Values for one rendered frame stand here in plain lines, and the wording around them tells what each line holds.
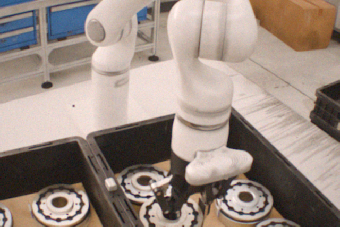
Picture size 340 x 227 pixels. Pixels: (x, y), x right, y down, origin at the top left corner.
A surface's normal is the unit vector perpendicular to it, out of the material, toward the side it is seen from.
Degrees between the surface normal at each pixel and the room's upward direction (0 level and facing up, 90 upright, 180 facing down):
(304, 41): 90
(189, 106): 87
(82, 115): 4
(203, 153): 6
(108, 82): 93
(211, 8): 23
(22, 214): 0
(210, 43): 91
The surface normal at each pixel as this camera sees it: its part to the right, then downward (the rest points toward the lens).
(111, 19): -0.36, 0.56
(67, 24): 0.55, 0.47
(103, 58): -0.04, -0.64
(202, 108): -0.18, 0.48
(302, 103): 0.06, -0.85
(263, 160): -0.89, 0.19
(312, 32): 0.36, 0.51
